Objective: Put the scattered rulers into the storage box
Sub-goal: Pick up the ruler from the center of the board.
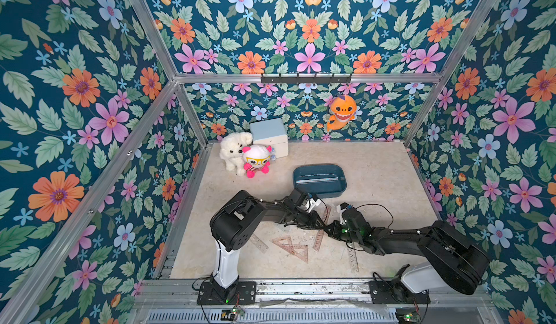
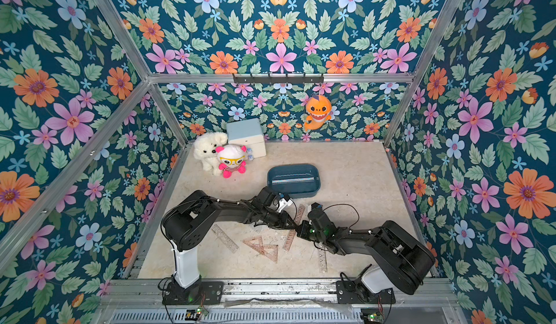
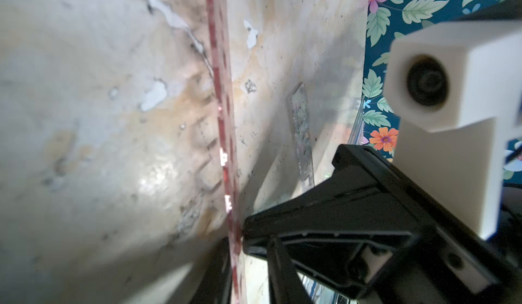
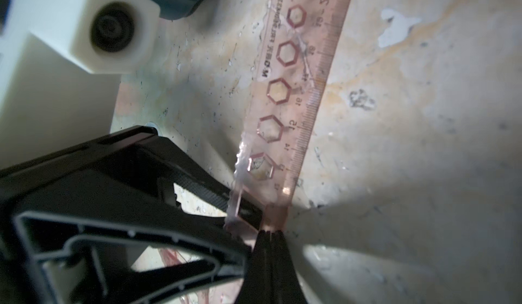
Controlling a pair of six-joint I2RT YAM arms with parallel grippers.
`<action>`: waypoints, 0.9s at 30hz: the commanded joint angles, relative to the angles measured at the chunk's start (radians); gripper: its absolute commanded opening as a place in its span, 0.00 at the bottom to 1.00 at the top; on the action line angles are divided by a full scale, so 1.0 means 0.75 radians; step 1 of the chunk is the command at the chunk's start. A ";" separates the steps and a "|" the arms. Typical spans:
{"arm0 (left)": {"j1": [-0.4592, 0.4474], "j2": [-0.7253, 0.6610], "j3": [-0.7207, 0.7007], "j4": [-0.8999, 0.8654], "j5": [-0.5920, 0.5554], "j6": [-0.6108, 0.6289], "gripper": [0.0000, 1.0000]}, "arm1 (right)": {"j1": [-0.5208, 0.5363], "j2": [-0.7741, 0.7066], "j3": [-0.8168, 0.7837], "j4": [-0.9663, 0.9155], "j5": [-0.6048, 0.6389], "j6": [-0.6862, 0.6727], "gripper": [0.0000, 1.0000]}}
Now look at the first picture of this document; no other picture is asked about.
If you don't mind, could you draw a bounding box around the white fluffy plush dog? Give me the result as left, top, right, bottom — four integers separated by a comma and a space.
220, 132, 253, 176

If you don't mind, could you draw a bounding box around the pink small triangle square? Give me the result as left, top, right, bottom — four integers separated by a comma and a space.
290, 244, 308, 263

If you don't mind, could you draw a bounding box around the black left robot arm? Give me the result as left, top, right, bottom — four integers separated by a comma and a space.
209, 189, 327, 290

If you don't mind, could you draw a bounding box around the orange shark plush toy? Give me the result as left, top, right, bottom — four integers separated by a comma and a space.
327, 95, 357, 131

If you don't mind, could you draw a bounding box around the clear stencil ruler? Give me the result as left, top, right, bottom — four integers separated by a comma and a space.
347, 244, 359, 273

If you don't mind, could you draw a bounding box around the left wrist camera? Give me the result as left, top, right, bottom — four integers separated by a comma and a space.
289, 188, 326, 213

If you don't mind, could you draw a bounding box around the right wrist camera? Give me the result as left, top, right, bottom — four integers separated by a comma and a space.
338, 202, 368, 229

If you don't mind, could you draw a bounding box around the pink white plush doll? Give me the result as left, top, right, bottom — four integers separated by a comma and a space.
242, 144, 272, 179

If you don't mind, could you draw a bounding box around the pink triangle set square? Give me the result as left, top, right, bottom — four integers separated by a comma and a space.
272, 236, 295, 255

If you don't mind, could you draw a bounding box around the white blue storage box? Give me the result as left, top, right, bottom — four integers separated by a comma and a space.
250, 118, 289, 158

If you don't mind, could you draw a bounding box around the black wall hook rail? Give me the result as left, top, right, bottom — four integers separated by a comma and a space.
260, 73, 353, 85

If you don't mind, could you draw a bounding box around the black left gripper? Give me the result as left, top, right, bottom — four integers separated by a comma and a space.
290, 208, 327, 231

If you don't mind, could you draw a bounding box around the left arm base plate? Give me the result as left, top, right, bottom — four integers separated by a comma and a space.
196, 279, 257, 306

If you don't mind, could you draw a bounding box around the clear short ruler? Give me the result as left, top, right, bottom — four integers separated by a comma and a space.
250, 234, 269, 254

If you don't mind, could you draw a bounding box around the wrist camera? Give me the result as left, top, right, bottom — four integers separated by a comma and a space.
289, 188, 326, 213
338, 202, 368, 229

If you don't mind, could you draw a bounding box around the teal plastic storage box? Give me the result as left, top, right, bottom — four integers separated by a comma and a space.
292, 164, 347, 199

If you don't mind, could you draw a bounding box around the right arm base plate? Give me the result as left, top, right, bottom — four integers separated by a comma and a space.
369, 281, 430, 305

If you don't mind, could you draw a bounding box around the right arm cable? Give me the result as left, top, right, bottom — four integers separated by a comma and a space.
355, 203, 395, 230

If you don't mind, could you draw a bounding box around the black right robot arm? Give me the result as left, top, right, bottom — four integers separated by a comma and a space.
324, 221, 490, 295

